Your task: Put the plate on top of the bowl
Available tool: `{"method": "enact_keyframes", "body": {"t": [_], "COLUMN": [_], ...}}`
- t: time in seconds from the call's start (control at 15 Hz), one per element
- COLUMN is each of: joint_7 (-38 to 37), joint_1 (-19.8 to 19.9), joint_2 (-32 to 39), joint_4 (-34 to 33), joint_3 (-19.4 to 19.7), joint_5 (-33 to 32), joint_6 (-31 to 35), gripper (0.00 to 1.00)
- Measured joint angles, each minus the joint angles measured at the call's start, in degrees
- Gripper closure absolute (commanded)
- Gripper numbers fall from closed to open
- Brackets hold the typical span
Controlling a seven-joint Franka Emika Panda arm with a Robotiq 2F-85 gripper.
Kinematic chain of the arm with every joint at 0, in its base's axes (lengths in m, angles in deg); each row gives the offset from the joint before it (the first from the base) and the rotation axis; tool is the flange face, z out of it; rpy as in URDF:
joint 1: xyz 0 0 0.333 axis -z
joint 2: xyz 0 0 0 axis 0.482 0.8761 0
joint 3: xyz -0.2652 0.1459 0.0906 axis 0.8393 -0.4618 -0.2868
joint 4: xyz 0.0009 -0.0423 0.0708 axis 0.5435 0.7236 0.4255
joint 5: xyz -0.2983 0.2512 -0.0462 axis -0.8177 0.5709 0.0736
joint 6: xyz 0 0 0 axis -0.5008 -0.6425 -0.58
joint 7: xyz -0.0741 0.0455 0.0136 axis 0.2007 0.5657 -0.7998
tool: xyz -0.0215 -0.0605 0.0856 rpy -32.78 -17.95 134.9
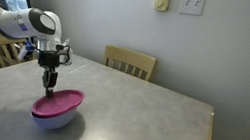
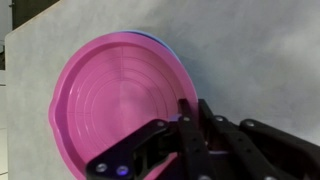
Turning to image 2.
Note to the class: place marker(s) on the pink plastic plate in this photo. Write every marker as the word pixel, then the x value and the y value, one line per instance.
pixel 116 96

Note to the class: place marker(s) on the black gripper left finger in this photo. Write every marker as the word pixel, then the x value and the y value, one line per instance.
pixel 190 146

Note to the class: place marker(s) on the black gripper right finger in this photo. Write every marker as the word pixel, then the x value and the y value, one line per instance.
pixel 253 150

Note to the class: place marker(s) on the blue plastic bowl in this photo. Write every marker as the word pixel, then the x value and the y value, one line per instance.
pixel 166 46

